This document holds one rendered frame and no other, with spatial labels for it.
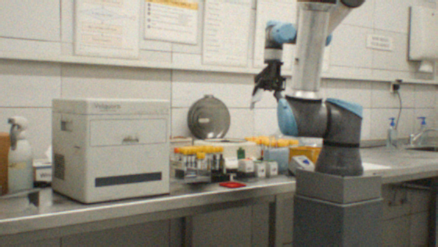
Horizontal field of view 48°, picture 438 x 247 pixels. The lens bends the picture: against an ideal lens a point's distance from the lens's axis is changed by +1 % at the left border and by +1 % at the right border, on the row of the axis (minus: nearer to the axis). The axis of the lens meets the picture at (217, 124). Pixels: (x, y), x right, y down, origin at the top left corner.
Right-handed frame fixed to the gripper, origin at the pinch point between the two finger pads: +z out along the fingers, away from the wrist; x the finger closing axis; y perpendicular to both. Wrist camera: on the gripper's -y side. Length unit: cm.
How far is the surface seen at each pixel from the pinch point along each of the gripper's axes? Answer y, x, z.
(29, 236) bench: 33, -90, 34
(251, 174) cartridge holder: 10.9, -11.3, 23.3
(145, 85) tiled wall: -46, -35, -7
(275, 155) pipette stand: 0.0, 6.2, 17.6
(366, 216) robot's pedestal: 55, 4, 28
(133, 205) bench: 30, -62, 28
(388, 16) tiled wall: -84, 145, -65
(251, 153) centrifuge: -14.6, 3.6, 19.1
